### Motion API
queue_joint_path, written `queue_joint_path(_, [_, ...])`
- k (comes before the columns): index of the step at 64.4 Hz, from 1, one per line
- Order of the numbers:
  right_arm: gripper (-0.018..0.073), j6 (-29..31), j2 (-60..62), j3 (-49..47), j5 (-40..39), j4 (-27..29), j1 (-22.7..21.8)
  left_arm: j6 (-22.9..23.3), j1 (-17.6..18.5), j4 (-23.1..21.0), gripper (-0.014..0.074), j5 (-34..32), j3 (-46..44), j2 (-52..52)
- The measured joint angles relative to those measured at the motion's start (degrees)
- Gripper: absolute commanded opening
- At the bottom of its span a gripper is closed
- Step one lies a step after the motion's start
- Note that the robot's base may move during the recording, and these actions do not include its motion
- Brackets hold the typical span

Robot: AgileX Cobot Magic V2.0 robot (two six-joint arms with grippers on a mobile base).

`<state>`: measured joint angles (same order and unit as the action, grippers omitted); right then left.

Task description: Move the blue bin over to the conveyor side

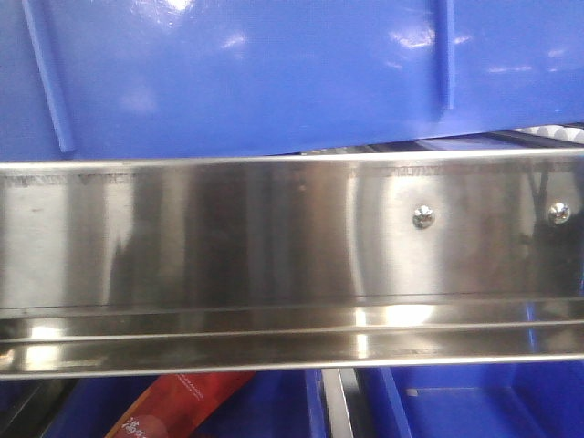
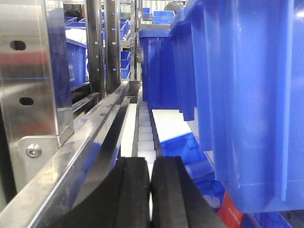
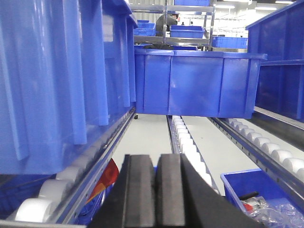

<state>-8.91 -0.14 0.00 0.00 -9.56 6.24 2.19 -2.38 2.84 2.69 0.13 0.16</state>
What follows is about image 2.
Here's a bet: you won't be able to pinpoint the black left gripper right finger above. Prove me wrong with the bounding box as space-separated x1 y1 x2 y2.
151 157 226 228

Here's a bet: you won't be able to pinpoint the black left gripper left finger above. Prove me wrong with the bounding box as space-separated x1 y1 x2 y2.
50 157 150 228

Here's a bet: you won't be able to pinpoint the large blue plastic bin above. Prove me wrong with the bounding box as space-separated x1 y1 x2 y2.
170 0 304 213

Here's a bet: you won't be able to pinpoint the blue bin lower shelf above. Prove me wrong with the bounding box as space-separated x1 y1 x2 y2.
161 133 225 212

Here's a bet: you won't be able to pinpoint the blue bin left rack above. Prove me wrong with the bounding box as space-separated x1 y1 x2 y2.
65 26 87 87

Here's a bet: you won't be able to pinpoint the white roller track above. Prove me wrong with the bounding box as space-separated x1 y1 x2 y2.
137 90 157 164

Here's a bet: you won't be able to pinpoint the red snack package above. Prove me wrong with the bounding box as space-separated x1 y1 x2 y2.
217 192 244 228

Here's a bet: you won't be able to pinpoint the steel rack uprights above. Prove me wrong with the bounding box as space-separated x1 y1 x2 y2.
84 0 121 99

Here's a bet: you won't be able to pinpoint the stainless steel shelf rail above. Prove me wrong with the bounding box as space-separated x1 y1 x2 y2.
0 81 130 228

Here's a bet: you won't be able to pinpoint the stainless steel upright post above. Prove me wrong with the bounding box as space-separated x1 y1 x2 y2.
0 0 74 191

